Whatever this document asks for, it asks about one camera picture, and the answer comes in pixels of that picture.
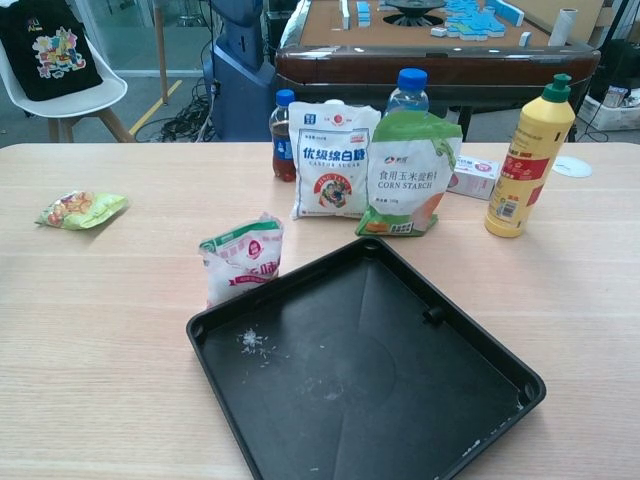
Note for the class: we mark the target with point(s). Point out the white green snack bag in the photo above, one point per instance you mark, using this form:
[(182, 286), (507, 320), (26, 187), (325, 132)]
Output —
[(240, 265)]

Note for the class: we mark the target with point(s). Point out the white caster sugar bag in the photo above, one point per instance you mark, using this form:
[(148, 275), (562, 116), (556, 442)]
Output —
[(332, 165)]

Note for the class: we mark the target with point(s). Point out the green white pouch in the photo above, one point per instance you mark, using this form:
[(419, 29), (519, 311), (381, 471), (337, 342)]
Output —
[(407, 175)]

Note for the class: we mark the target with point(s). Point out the black square plastic tray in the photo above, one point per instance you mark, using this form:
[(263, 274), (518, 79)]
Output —
[(360, 380)]

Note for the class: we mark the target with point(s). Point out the black printed tote bag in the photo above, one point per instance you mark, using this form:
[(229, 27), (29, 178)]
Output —
[(50, 50)]

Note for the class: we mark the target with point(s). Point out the small cola bottle blue cap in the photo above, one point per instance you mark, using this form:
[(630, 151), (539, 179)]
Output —
[(282, 150)]

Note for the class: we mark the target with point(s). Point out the white pink toothpaste box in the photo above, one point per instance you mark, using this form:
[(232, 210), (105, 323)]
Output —
[(472, 177)]

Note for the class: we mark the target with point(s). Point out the clear water bottle blue cap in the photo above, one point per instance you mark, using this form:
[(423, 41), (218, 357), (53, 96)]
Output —
[(411, 95)]

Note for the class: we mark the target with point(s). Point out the brown mahjong table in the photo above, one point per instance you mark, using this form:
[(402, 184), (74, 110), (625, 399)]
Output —
[(450, 65)]

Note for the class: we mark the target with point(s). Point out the yellow bottle green cap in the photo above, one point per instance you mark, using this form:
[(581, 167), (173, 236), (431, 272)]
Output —
[(530, 160)]

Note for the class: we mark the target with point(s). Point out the green yellow snack packet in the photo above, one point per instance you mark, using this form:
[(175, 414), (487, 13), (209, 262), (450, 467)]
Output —
[(82, 210)]

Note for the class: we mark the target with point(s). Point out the black mahjong centre dish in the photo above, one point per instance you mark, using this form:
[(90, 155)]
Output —
[(412, 10)]

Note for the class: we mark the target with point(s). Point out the white round table grommet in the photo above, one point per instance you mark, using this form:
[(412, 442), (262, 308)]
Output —
[(573, 166)]

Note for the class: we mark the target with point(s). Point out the blue mahjong tile pile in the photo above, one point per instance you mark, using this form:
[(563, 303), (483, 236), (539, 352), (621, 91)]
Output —
[(475, 20)]

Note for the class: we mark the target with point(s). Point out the white chair wooden legs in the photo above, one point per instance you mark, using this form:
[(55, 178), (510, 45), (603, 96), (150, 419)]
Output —
[(65, 107)]

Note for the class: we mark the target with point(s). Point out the white paper roll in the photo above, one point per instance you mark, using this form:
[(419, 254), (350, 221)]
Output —
[(562, 27)]

